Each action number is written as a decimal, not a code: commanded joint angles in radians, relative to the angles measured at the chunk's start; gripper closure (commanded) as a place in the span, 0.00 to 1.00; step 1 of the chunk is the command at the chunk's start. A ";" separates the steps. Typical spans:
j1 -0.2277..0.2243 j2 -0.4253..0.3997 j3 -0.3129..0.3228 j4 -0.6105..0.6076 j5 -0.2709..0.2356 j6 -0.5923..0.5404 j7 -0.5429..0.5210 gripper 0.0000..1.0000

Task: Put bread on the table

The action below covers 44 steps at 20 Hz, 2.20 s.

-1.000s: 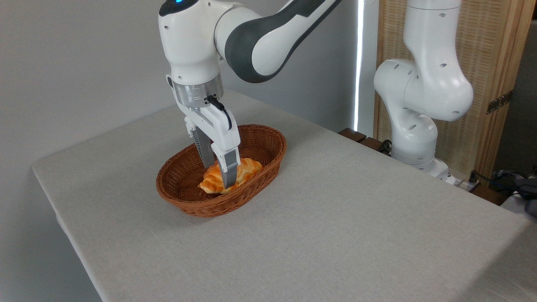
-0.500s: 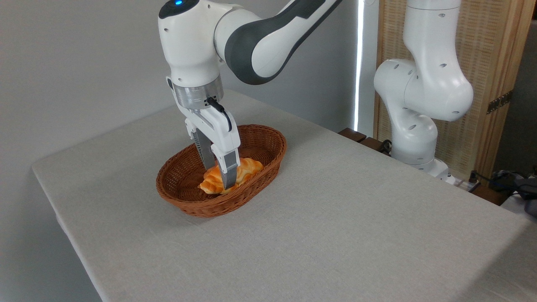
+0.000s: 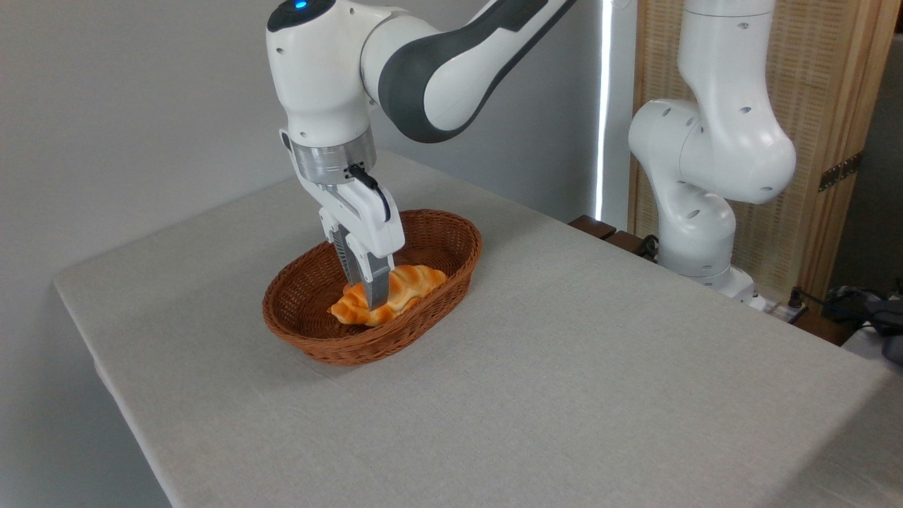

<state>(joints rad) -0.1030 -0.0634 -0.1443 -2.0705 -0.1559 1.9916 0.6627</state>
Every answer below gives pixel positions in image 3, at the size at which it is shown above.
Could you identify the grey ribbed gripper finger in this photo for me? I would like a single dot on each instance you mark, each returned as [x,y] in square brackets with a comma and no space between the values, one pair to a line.
[377,286]
[343,254]

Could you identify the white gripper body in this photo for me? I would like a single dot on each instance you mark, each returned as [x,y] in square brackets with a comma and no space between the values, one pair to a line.
[370,219]

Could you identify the long braided bread loaf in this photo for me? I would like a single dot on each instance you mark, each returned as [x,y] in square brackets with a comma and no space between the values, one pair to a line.
[409,286]

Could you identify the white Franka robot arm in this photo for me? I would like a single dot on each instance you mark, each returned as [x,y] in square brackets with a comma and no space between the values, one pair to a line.
[705,155]

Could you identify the brown wicker oval basket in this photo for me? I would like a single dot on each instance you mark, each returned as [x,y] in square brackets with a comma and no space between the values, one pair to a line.
[317,346]

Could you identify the grey linen tablecloth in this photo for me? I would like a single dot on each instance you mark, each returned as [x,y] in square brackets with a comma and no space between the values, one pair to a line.
[564,395]

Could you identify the dark brown wooden slat table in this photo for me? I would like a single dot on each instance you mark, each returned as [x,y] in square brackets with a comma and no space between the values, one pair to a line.
[600,229]

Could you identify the bright vertical light strip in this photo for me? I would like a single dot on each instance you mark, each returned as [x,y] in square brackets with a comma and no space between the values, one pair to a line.
[603,106]

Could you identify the white power strip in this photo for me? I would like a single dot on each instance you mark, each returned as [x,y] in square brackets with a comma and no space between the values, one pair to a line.
[772,307]

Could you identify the black power plug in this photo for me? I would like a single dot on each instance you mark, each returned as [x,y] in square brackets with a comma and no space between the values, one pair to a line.
[796,298]

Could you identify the dark metal screen hinge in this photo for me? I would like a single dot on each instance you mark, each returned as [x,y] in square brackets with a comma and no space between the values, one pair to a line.
[839,171]

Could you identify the wooden rattan folding screen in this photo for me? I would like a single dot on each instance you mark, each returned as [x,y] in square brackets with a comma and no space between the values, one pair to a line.
[832,85]

